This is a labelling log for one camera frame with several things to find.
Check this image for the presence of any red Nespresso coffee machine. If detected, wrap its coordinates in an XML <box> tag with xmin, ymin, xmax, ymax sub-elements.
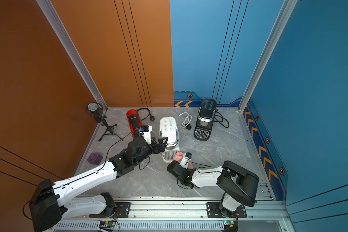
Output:
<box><xmin>126</xmin><ymin>109</ymin><xmax>148</xmax><ymax>139</ymax></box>

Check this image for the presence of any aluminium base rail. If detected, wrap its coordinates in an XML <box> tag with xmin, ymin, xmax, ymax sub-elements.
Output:
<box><xmin>52</xmin><ymin>195</ymin><xmax>288</xmax><ymax>221</ymax></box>

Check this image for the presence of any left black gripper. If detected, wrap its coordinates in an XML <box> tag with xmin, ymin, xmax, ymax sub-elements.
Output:
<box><xmin>133</xmin><ymin>137</ymin><xmax>168</xmax><ymax>167</ymax></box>

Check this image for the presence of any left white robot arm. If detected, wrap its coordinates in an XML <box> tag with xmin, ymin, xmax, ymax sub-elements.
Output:
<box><xmin>29</xmin><ymin>137</ymin><xmax>168</xmax><ymax>232</ymax></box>

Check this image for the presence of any pink towel cloth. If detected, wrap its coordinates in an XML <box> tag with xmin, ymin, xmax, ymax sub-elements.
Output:
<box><xmin>173</xmin><ymin>152</ymin><xmax>194</xmax><ymax>169</ymax></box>

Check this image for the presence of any purple block toy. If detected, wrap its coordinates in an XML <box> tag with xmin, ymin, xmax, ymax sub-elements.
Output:
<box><xmin>87</xmin><ymin>152</ymin><xmax>103</xmax><ymax>165</ymax></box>

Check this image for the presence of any black microphone on tripod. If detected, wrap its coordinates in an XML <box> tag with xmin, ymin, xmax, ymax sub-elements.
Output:
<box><xmin>86</xmin><ymin>102</ymin><xmax>124</xmax><ymax>142</ymax></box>

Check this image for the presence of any black coiled power cable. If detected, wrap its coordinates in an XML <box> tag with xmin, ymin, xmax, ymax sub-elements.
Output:
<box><xmin>137</xmin><ymin>108</ymin><xmax>156</xmax><ymax>122</ymax></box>

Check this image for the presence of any white power cable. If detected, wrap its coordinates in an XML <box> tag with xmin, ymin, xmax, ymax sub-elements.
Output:
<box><xmin>177</xmin><ymin>112</ymin><xmax>192</xmax><ymax>129</ymax></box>

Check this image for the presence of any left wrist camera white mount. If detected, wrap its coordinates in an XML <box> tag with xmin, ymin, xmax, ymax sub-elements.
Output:
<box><xmin>139</xmin><ymin>125</ymin><xmax>152</xmax><ymax>144</ymax></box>

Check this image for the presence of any black machine power cable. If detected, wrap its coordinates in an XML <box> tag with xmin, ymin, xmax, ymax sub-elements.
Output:
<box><xmin>214</xmin><ymin>108</ymin><xmax>230</xmax><ymax>129</ymax></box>

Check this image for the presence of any black coffee machine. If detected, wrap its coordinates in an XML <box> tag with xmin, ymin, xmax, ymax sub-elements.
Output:
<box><xmin>194</xmin><ymin>99</ymin><xmax>217</xmax><ymax>141</ymax></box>

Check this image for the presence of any white coffee machine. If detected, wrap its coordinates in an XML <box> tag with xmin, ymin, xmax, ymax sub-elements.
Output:
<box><xmin>159</xmin><ymin>117</ymin><xmax>180</xmax><ymax>163</ymax></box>

